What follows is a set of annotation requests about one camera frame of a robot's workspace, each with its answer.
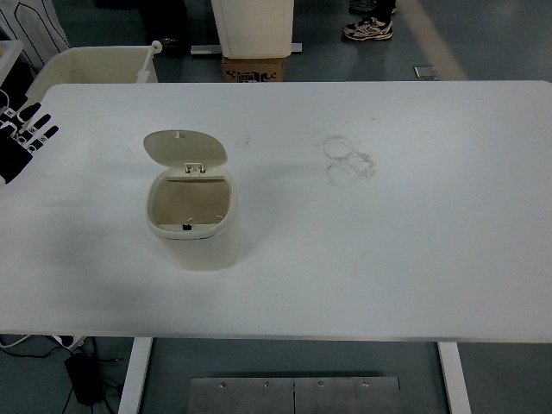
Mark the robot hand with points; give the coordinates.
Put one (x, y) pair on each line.
(15, 157)

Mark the cream lidded trash bin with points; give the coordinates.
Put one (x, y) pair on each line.
(202, 250)

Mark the white side shelf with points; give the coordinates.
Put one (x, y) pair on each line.
(8, 56)

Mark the large cream plastic tub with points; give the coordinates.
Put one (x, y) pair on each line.
(99, 64)

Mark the white cloth with black lines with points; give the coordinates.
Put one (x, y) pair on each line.
(30, 26)

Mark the white plastic scoop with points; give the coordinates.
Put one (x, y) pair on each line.
(146, 64)

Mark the white power strip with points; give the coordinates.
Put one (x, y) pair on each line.
(71, 341)

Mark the person's black patterned shoe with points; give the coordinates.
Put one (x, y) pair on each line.
(172, 45)

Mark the person's dark legs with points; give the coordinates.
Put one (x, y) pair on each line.
(164, 15)

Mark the grey metal base bar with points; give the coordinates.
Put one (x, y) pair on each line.
(205, 49)

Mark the black power adapter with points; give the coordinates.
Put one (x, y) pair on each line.
(82, 379)

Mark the white table leg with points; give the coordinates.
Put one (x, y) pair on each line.
(455, 379)
(134, 379)

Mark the brown cardboard box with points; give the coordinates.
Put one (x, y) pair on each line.
(252, 69)

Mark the grey metal plate with screws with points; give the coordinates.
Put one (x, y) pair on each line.
(259, 397)

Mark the person's white black sneaker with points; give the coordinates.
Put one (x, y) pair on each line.
(366, 29)
(366, 6)

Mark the person's leg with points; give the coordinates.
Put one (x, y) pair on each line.
(386, 8)

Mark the metal floor socket plate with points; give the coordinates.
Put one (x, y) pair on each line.
(426, 72)

